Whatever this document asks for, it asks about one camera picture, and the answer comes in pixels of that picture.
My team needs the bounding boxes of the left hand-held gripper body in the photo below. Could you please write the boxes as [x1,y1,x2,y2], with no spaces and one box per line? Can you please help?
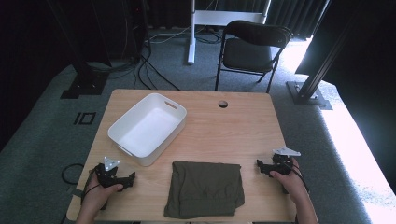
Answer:
[93,156,129,189]

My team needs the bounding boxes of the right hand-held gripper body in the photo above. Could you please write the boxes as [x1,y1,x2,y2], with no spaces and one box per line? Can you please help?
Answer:
[264,147,302,177]

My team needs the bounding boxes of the white plastic basket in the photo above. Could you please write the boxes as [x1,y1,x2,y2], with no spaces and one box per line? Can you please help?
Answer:
[106,92,188,167]

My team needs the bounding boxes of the olive green pants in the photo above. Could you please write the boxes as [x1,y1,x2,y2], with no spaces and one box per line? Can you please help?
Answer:
[163,160,246,219]

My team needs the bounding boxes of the person's right hand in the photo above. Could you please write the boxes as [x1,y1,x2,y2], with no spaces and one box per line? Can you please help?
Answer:
[269,158,308,203]

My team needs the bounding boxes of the person's left hand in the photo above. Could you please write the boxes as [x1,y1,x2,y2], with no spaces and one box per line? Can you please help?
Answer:
[81,181,124,217]

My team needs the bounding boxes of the grey tape piece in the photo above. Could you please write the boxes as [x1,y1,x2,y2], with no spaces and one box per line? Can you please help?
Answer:
[69,186,84,199]

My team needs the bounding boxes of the black slanted metal stand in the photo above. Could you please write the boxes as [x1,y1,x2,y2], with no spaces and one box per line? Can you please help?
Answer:
[286,6,368,111]

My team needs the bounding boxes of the black metal stand square base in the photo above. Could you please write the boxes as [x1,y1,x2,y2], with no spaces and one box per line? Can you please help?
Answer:
[46,0,110,100]

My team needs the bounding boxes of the black folding chair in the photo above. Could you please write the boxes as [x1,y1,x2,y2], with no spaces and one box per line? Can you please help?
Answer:
[214,20,294,93]

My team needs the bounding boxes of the dark curtain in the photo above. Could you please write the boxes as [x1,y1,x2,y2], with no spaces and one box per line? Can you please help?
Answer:
[146,0,332,40]

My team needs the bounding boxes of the dark equipment rack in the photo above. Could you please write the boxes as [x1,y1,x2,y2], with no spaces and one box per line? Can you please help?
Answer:
[92,0,151,64]

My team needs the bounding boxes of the left hand-held gripper cable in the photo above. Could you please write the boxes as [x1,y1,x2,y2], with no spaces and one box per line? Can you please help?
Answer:
[80,169,101,205]

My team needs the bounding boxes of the hand-held gripper cable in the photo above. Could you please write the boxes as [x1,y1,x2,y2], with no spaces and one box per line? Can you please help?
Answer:
[80,169,101,205]
[285,161,311,194]

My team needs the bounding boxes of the right hand-held gripper cable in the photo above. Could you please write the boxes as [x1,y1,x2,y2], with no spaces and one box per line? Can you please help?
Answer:
[285,161,311,194]

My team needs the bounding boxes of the black floor cables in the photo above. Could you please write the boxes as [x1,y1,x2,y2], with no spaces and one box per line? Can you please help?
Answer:
[87,46,181,91]

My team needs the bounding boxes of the white floor cable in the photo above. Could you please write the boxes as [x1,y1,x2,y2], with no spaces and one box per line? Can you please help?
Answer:
[148,25,191,44]

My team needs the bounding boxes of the white metal desk frame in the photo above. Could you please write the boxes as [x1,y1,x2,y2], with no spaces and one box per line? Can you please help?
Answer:
[187,0,272,65]

